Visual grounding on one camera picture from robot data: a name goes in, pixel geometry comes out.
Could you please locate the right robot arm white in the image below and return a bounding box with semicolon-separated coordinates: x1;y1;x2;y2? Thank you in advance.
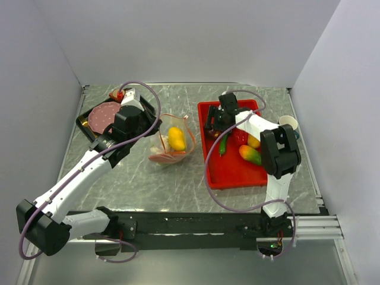
205;90;302;236

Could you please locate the pink dotted plate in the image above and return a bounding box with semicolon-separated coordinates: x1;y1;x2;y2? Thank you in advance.
88;102;121;134

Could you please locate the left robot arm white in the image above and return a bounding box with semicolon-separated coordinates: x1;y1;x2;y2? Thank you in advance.
16;104;161;256

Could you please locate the dark green mug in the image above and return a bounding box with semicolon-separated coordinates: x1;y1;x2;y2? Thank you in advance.
278;115;300;140

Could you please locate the toy cauliflower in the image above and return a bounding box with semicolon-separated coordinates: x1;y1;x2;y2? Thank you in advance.
150;140;164;155

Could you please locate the red toy bell pepper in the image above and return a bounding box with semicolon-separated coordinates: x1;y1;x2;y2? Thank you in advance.
233;130;249;145

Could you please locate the brown ceramic cup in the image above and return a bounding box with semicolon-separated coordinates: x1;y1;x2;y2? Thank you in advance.
109;90;123;101

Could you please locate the green toy chili pepper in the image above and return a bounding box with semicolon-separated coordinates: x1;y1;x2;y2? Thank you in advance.
218;133;230;157

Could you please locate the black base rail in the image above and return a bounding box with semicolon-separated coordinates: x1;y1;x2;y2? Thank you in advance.
99;207;295;252

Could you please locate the dark purple toy onion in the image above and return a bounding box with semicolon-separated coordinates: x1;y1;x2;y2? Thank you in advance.
205;129;221;140

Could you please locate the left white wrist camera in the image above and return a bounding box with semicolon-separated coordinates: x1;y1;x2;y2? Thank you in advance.
118;88;143;110

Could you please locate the black serving tray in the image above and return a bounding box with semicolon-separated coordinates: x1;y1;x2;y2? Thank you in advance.
76;88;157;144

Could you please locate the orange green toy mango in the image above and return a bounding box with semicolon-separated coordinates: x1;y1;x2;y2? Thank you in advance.
239;145;262;166

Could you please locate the clear zip top bag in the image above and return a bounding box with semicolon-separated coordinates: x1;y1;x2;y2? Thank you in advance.
148;114;195;164

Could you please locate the toy watermelon slice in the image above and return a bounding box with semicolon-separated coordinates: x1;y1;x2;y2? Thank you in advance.
148;151;186;164

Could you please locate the red plastic bin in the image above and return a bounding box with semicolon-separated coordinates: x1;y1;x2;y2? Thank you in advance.
198;101;267;189

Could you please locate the small orange toy fruit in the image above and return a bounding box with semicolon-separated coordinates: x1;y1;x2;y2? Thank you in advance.
247;135;261;149

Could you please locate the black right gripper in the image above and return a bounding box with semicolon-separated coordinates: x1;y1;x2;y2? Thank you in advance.
204;106;232;134

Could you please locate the yellow toy mango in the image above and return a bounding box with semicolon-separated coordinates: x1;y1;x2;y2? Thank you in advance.
168;127;186;151

